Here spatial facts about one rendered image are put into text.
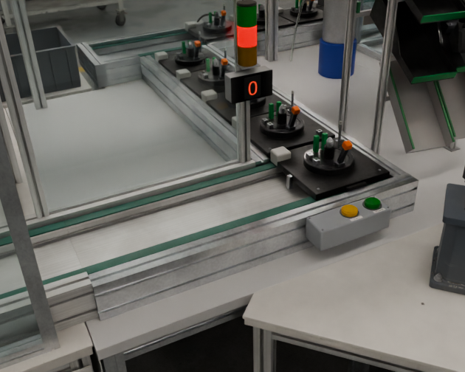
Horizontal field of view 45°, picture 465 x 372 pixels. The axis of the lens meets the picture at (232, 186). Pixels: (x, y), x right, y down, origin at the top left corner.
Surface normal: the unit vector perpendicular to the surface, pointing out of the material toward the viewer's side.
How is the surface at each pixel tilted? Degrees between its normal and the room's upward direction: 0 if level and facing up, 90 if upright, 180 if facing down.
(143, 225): 0
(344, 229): 90
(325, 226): 0
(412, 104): 45
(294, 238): 90
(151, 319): 0
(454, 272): 90
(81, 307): 90
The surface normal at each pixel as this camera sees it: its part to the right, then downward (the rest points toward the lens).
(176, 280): 0.44, 0.47
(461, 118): 0.18, -0.25
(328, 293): -0.03, -0.85
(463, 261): -0.36, 0.50
